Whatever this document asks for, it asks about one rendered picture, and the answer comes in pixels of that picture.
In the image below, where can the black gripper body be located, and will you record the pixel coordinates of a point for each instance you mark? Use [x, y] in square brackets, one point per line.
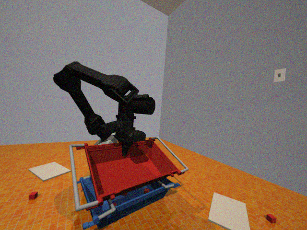
[130, 134]

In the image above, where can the blue plastic tray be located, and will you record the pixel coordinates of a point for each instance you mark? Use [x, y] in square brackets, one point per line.
[126, 205]

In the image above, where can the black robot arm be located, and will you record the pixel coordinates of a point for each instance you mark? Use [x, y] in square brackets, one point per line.
[114, 86]

